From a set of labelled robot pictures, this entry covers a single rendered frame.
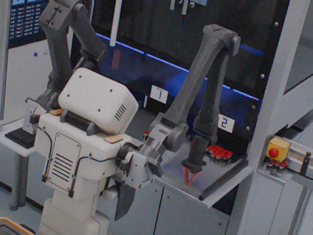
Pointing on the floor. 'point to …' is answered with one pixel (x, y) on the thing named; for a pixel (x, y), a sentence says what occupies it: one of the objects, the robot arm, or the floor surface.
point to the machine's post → (268, 112)
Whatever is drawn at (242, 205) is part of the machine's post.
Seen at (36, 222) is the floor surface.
